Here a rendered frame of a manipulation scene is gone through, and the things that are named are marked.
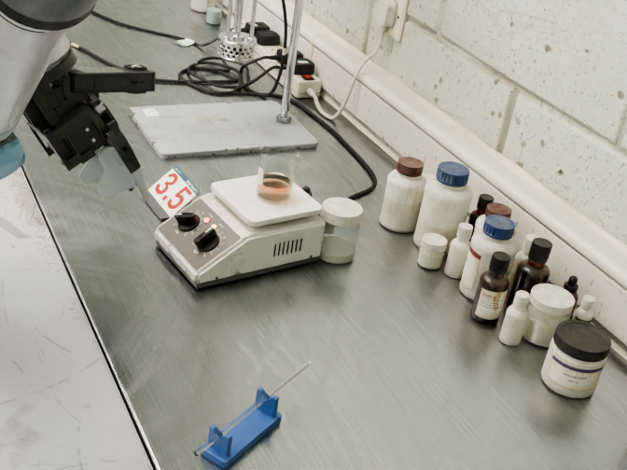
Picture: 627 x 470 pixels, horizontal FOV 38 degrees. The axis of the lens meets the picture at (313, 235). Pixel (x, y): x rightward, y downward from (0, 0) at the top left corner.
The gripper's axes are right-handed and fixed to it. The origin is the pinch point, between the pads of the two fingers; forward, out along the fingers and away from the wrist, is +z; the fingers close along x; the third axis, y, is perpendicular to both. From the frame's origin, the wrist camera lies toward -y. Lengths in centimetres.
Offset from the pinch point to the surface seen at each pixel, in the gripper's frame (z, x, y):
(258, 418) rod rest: 13.6, 33.3, 9.3
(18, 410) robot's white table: 2.2, 20.7, 27.9
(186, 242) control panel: 9.9, 2.8, -0.8
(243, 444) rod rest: 12.3, 36.0, 12.7
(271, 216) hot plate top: 10.8, 9.0, -11.2
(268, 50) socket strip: 25, -61, -53
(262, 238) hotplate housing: 12.3, 9.5, -8.4
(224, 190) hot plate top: 8.4, 0.5, -9.7
